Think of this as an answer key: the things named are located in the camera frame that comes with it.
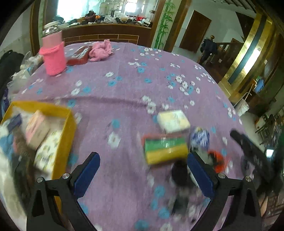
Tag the pink crumpled cloth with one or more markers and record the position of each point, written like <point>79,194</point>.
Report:
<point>100,50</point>

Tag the blue yarn pompom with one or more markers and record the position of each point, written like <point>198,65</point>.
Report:
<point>6,143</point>

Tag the black cylindrical motor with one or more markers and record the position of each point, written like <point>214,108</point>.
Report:
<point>180,175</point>

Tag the yellow cardboard box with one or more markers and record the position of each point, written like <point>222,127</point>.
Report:
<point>19,174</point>

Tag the wooden cabinet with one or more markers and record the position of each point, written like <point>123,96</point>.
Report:
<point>139,35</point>

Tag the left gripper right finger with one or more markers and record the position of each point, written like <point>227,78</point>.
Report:
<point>244,211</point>

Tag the glass bottle with lid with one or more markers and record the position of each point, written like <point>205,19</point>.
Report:
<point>51,35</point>

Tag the cream tissue pack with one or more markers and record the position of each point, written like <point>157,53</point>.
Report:
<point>173,121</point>

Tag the pink tissue pack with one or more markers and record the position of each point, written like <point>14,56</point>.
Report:
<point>37,129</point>

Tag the red soft object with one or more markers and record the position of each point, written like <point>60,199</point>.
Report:
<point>220,162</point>

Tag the purple floral tablecloth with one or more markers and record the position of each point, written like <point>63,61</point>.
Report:
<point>116,102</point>

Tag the blue white patterned pouch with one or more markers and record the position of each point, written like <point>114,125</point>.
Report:
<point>199,139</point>

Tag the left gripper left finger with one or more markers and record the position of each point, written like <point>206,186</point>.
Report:
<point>53,199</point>

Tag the lemon print tissue pack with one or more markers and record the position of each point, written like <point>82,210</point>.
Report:
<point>46,153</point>

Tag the dark red packet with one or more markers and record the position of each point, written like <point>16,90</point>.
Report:
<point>80,57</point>

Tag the green yellow sponge pack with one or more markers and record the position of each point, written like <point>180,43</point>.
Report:
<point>163,148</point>

